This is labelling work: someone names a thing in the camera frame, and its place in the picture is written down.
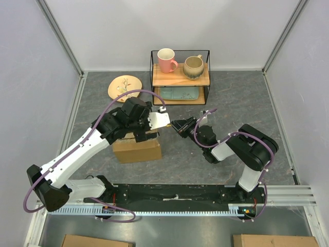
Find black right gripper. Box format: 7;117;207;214
170;115;206;150

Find brown cardboard express box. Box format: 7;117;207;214
112;133;162;164

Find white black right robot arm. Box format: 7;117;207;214
171;117;279;203

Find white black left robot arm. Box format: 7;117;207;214
27;97;153;212

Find cardboard box bottom left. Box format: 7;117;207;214
61;235;134;247

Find cardboard box bottom right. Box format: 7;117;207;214
233;234;319;247

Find teal rectangular ceramic tray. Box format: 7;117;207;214
160;87;199;100

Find beige plate with bird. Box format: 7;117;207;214
107;75;142;99

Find beige stoneware mug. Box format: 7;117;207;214
183;55;205;80

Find pink ceramic mug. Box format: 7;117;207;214
157;48;178;74

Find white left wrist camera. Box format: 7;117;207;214
148;106;171;130

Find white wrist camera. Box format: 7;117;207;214
148;106;171;130
199;110;208;126

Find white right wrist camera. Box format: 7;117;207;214
199;110;208;126

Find black wire wooden shelf rack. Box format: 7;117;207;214
150;49;211;105

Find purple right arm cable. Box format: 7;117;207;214
193;108;269;224

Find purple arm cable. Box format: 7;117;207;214
23;89;167;222
193;108;269;224

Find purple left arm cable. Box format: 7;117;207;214
23;89;167;222

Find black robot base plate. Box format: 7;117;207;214
99;184;265;211

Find grey slotted cable duct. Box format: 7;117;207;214
49;204;252;217

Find aluminium frame rail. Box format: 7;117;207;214
35;0;85;78

